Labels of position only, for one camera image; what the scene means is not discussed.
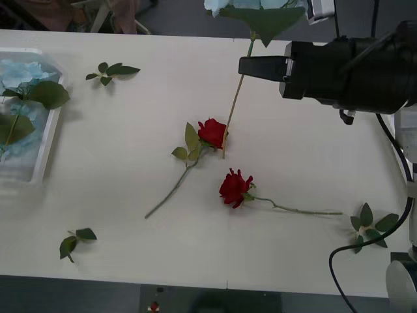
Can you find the white chair frame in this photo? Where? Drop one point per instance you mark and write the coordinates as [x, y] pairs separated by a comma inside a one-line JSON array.
[[99, 18]]

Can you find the loose twig with long leaves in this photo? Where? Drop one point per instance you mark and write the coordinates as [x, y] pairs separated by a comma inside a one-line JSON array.
[[122, 69]]

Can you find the red button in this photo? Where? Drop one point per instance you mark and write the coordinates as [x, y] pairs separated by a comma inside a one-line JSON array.
[[153, 306]]

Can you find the shallow white box with flowers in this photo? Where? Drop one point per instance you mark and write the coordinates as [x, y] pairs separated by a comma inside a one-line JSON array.
[[49, 137]]

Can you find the loose twig with five leaves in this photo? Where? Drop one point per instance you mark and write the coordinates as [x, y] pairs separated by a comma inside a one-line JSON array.
[[366, 215]]

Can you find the pale blue flower dark leaf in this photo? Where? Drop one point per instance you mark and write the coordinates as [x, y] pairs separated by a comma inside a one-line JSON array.
[[260, 19]]

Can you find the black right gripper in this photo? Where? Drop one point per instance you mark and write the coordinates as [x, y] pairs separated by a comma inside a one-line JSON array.
[[306, 71]]

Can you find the red rose with three leaves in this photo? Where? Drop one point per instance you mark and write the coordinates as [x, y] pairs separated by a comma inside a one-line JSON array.
[[211, 132]]

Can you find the silver and black right arm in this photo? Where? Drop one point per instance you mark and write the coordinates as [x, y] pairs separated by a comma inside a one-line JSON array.
[[368, 71]]

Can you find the red rose with bare stem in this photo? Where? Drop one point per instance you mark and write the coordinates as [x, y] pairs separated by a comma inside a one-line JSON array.
[[233, 189]]

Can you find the loose twig with two leaves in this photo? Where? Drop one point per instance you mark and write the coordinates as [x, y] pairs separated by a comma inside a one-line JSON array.
[[85, 233]]

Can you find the pale grey right wrist camera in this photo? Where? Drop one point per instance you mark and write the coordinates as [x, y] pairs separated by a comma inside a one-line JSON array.
[[321, 11]]

